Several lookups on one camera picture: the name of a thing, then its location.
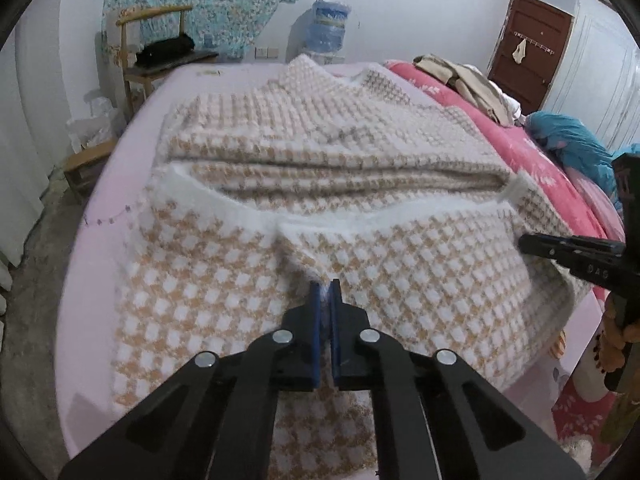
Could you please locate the white plastic bag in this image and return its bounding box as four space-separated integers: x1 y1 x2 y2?
66 96 127 154

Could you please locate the white curtain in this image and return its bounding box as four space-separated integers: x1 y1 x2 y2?
0 24 57 321

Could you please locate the wooden chair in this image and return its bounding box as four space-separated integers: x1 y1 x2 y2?
116 4 219 116

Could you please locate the beige houndstooth knit coat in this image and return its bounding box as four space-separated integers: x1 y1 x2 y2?
109 53 591 480

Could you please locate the beige clothes pile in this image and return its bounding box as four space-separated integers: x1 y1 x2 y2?
413 54 523 127

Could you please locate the person's right hand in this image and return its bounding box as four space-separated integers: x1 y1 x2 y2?
598 302 639 373

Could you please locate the blue fluffy garment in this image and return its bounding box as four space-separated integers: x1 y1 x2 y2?
524 110 639 200

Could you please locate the cloth hanging on door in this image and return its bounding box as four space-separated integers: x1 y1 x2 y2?
512 39 527 64

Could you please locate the blue water bottle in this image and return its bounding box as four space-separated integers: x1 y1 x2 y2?
305 0 352 54

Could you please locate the black bag on chair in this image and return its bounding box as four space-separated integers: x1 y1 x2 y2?
134 32 195 68

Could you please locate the brown wooden door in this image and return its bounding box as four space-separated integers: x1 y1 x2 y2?
488 0 573 115

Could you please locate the white water dispenser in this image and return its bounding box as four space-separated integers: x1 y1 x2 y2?
302 49 345 65

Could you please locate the white wardrobe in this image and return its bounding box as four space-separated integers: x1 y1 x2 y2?
540 0 639 152

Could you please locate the pink floral quilt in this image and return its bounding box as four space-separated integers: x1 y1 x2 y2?
384 60 639 464

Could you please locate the small wooden stool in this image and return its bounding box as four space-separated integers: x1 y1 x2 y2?
63 140 117 203

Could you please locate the pink bed sheet mattress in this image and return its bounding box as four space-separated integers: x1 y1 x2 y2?
54 63 606 457

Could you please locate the wall power socket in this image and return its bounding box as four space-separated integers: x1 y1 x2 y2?
254 48 279 60

